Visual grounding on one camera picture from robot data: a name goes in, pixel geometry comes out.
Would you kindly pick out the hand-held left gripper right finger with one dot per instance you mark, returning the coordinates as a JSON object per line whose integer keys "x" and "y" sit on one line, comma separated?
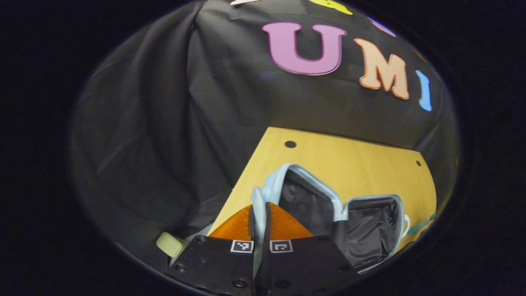
{"x": 304, "y": 267}

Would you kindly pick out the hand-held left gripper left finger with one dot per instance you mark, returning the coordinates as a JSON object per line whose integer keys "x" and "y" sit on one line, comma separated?
{"x": 213, "y": 267}

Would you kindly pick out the pale green skin care container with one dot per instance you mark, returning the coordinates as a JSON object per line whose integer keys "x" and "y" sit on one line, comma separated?
{"x": 168, "y": 244}

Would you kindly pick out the light blue small suitcase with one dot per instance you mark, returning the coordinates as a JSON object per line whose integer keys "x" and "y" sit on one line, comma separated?
{"x": 370, "y": 230}

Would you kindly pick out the black backdrop cloth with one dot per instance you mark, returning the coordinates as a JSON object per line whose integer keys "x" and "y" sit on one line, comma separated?
{"x": 164, "y": 123}

